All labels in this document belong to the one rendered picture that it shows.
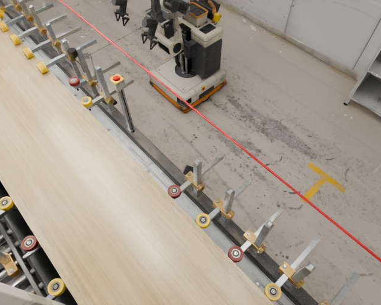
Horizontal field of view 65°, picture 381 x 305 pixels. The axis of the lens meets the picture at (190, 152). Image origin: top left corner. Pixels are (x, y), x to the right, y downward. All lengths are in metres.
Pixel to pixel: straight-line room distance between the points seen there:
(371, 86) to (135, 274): 3.18
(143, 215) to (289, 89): 2.52
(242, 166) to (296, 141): 0.66
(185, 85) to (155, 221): 1.83
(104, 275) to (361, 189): 2.38
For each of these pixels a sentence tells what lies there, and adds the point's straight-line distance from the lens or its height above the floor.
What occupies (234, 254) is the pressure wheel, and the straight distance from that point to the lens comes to 1.67.
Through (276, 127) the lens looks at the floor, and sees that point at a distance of 3.30.
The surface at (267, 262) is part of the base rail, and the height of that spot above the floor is 0.70.
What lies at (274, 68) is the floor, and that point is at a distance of 3.95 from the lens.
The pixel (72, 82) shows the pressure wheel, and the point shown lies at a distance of 2.53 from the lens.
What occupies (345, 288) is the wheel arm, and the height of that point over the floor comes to 0.83.
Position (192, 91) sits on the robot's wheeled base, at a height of 0.28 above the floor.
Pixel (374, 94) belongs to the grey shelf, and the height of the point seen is 0.14.
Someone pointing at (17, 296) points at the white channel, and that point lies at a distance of 1.29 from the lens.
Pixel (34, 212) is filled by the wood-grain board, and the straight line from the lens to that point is 1.97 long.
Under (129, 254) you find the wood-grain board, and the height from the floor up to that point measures 0.90.
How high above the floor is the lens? 2.51
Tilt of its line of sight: 57 degrees down
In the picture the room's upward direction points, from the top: 2 degrees counter-clockwise
